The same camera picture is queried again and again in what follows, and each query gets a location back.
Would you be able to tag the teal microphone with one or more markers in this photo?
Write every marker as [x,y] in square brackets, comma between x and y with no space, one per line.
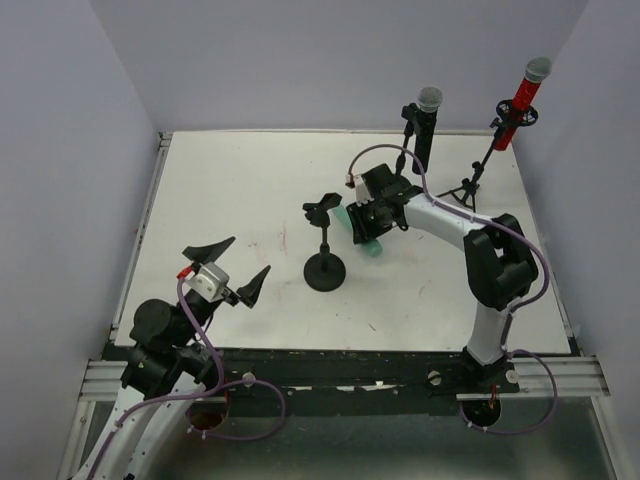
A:
[371,248]

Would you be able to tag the black tripod shock-mount stand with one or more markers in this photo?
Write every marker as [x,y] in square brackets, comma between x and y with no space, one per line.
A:
[470,185]

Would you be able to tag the red rhinestone microphone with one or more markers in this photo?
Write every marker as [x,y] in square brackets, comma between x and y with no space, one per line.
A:
[536,71]

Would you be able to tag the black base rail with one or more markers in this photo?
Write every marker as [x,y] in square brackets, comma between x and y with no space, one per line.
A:
[265,383]

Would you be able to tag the black microphone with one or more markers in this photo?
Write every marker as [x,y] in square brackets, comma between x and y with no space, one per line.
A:
[425,118]

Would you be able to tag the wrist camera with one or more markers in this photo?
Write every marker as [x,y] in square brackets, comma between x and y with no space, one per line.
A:
[357,183]
[208,280]

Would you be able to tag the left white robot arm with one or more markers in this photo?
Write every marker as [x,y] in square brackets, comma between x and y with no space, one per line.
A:
[172,364]

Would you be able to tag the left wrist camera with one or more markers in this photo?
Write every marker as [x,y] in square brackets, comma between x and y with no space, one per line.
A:
[208,280]

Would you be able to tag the black round-base stand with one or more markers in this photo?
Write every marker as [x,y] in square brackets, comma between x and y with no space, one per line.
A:
[323,271]
[408,114]

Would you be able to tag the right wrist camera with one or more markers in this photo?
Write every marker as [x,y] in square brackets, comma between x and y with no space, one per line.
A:
[357,183]

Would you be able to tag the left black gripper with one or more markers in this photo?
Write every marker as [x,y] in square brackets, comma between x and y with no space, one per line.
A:
[363,225]

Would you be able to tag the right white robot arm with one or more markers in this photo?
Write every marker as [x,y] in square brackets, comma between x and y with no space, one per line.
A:
[499,260]

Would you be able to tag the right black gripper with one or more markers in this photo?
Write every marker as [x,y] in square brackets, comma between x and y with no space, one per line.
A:
[202,309]

